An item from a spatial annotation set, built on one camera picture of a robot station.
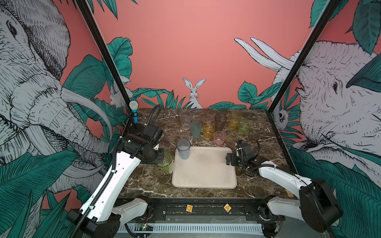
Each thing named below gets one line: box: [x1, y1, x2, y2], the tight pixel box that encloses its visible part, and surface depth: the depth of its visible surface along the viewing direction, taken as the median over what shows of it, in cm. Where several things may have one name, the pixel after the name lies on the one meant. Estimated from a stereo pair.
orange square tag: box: [186, 204, 193, 213], surface depth 76 cm
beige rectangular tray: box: [171, 146, 238, 189], surface depth 89 cm
